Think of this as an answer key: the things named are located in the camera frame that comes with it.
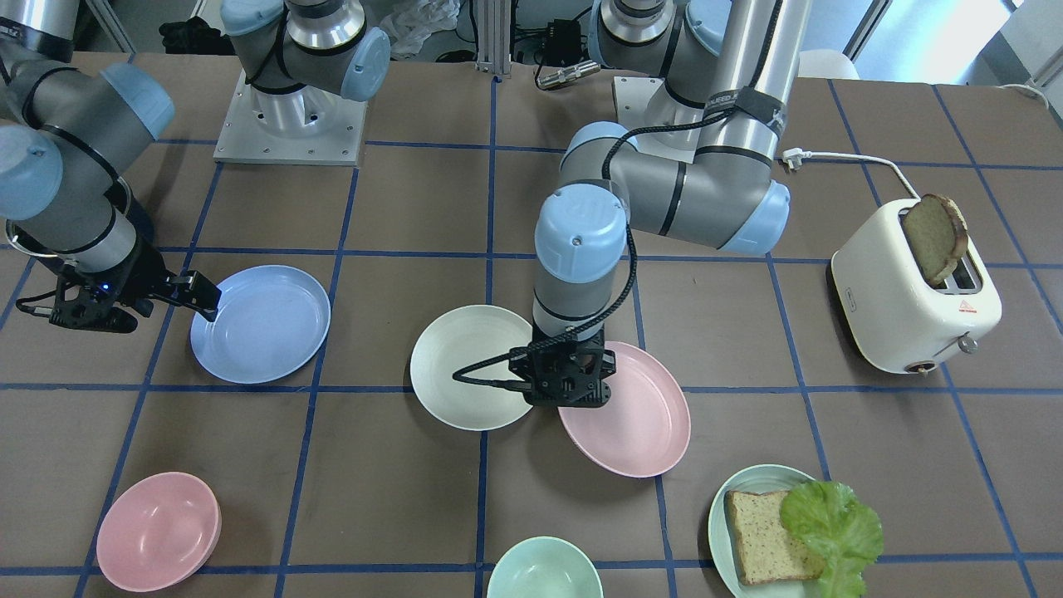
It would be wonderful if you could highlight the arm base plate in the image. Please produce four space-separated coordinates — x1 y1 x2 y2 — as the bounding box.
213 72 368 167
614 76 718 163

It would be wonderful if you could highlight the white toaster power cable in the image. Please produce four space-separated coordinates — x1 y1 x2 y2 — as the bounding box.
781 148 923 204

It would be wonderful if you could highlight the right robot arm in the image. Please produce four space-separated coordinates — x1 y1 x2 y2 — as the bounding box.
2 1 391 334

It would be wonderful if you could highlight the aluminium frame post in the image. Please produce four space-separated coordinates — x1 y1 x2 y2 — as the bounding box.
468 1 514 81

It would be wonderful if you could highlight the green plate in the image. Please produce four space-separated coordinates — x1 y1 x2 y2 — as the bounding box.
706 464 821 597

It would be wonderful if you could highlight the green bowl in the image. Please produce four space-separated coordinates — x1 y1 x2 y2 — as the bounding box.
486 537 604 597

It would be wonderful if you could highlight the bread slice on plate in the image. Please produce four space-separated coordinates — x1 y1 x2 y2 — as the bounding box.
726 491 826 586

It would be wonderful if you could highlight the lettuce leaf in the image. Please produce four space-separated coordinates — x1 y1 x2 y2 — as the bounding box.
781 481 884 597

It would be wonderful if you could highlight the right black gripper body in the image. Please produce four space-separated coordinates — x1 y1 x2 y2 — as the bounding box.
37 238 179 334

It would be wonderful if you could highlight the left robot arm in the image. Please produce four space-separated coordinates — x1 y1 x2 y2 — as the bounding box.
505 1 811 408

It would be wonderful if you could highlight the cream plate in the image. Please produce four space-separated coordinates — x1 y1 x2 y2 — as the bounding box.
409 305 536 432

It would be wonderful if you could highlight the bread slice in toaster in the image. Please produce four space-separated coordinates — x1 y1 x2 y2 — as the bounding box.
901 194 969 287

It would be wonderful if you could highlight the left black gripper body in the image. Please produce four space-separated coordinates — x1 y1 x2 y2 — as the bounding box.
508 330 615 408

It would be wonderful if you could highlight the white toaster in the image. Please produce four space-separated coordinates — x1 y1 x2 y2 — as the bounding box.
828 198 1002 374

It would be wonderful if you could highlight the pink plate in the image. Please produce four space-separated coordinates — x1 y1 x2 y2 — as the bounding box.
558 341 692 479

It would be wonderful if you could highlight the pink bowl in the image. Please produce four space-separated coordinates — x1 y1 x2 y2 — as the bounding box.
96 472 223 593

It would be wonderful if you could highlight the black electronics box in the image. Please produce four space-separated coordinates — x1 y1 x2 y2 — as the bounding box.
541 19 583 66

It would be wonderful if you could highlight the blue plate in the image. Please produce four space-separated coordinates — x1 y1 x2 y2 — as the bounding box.
189 264 331 385

